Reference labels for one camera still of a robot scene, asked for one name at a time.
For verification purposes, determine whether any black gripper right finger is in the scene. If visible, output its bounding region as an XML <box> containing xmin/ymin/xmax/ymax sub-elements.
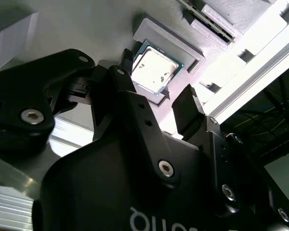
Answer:
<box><xmin>172</xmin><ymin>84</ymin><xmax>289</xmax><ymax>229</ymax></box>

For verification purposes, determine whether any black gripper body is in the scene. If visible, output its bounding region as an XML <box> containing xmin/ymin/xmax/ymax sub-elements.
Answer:
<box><xmin>32</xmin><ymin>131</ymin><xmax>280</xmax><ymax>231</ymax></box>

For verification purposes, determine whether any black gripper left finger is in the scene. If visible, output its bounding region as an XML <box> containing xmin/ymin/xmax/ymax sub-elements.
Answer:
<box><xmin>0</xmin><ymin>49</ymin><xmax>183</xmax><ymax>192</ymax></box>

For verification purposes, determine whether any silver CPU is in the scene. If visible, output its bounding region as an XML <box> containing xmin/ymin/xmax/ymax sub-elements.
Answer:
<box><xmin>131</xmin><ymin>39</ymin><xmax>185</xmax><ymax>96</ymax></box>

